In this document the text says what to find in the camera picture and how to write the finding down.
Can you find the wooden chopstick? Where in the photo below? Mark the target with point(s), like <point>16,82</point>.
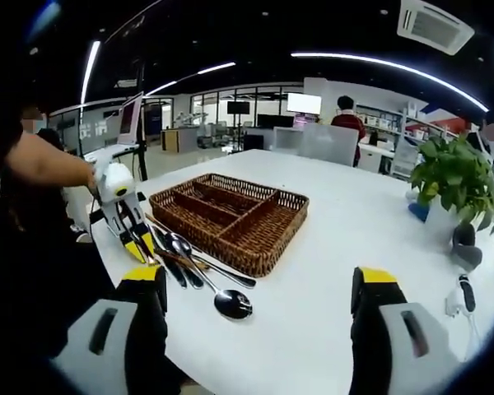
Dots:
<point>177,256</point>
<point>164,252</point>

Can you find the grey counter cabinet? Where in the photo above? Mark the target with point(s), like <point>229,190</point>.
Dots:
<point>181,140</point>

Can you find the green potted plant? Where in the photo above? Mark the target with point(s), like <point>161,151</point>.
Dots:
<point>461,173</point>

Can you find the black desk monitor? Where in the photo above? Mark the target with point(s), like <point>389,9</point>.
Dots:
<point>276,121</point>

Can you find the metal shelf with white boxes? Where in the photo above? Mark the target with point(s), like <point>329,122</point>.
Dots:
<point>395,121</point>

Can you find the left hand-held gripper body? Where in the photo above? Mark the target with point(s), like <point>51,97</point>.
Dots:
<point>117,177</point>

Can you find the curved ceiling light strip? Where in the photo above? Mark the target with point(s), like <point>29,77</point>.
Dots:
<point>395,66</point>

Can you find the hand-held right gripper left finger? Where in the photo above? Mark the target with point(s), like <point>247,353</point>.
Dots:
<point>144,329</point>

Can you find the white mesh office chair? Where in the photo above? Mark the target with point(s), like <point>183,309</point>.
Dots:
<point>405,158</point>

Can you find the brown wicker storage tray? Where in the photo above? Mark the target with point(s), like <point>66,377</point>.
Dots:
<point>239,243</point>

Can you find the laptop on stand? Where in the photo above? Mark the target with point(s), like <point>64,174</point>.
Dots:
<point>129,119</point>

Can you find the steel spoon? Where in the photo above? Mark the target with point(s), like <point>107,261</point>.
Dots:
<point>179,243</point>
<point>232,304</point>

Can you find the white wall screen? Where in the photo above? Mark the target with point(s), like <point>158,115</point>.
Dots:
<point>304,103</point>

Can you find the dark grey object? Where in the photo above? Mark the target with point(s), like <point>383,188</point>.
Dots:
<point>466,251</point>

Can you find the white ceiling air conditioner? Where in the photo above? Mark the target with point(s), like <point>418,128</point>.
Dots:
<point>434,24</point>

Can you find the black monitor on stand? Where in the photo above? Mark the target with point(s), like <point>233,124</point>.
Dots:
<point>239,107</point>

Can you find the short ceiling light strip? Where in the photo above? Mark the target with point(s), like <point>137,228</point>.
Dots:
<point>216,68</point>

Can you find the person's black clothing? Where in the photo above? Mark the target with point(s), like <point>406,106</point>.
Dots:
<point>45,267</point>

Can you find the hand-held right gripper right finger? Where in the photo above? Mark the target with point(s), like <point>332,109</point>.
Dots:
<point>374,329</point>

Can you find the white black small device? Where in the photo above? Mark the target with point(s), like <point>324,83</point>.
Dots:
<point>467,292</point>

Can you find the person's left hand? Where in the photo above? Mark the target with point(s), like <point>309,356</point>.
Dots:
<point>93,177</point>

